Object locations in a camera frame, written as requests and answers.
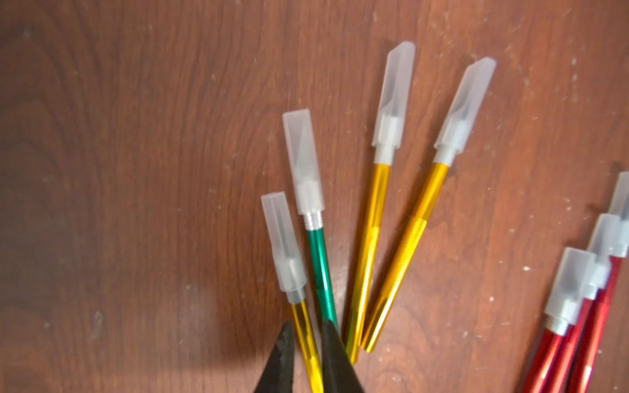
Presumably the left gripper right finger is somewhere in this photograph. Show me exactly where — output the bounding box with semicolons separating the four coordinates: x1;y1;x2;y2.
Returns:
321;320;365;393

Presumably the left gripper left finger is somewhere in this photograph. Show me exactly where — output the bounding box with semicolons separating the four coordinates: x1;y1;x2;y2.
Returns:
254;322;295;393

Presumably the yellow carving knife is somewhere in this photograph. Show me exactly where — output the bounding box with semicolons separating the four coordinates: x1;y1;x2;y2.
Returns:
361;57;496;353
261;192;324;392
346;41;416;364

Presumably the red carving knife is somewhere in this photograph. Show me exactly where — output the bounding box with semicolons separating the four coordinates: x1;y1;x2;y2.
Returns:
521;247;596;392
543;254;597;392
567;172;628;392

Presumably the green carving knife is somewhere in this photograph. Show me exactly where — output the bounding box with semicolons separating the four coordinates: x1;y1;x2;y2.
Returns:
283;109;338;327

